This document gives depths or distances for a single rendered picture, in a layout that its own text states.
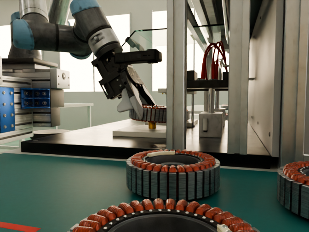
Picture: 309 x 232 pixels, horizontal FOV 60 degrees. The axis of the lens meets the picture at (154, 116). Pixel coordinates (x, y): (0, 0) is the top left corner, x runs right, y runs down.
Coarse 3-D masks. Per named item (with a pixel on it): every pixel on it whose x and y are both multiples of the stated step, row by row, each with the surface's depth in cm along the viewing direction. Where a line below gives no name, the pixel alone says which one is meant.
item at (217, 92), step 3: (198, 78) 84; (189, 90) 85; (192, 90) 84; (195, 90) 84; (198, 90) 84; (201, 90) 84; (204, 90) 83; (207, 90) 83; (216, 90) 82; (219, 90) 82; (222, 90) 82; (225, 90) 82; (189, 93) 85; (192, 93) 85; (195, 93) 88; (216, 93) 83; (216, 96) 83; (216, 99) 83; (216, 102) 83; (216, 105) 83; (216, 108) 84
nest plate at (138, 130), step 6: (132, 126) 72; (138, 126) 72; (144, 126) 72; (156, 126) 72; (162, 126) 72; (114, 132) 62; (120, 132) 62; (126, 132) 61; (132, 132) 61; (138, 132) 60; (144, 132) 60; (150, 132) 60; (156, 132) 59; (162, 132) 59
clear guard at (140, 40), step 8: (216, 24) 75; (136, 32) 83; (144, 32) 83; (152, 32) 83; (160, 32) 83; (208, 32) 83; (216, 32) 83; (224, 32) 83; (128, 40) 83; (136, 40) 87; (144, 40) 92; (152, 40) 94; (160, 40) 94; (192, 40) 94; (208, 40) 94; (216, 40) 94; (128, 48) 88; (136, 48) 92; (144, 48) 98; (152, 48) 104
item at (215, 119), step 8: (208, 112) 61; (216, 112) 63; (200, 120) 60; (208, 120) 60; (216, 120) 59; (200, 128) 60; (208, 128) 60; (216, 128) 59; (200, 136) 60; (208, 136) 60; (216, 136) 59
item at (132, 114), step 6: (144, 108) 62; (150, 108) 62; (156, 108) 62; (162, 108) 63; (132, 114) 64; (144, 114) 62; (150, 114) 61; (156, 114) 61; (162, 114) 62; (138, 120) 63; (144, 120) 62; (150, 120) 63; (156, 120) 62; (162, 120) 63
